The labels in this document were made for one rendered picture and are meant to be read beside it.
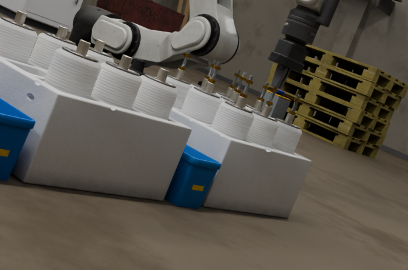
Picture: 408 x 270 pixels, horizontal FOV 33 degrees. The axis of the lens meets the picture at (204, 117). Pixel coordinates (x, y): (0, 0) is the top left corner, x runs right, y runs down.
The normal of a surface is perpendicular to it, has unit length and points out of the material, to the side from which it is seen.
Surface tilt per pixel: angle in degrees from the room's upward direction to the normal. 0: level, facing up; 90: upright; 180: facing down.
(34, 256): 0
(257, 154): 90
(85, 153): 90
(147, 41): 90
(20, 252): 0
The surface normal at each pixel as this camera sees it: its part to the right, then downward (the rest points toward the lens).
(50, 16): 0.67, 0.33
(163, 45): -0.88, -0.02
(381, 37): -0.60, -0.18
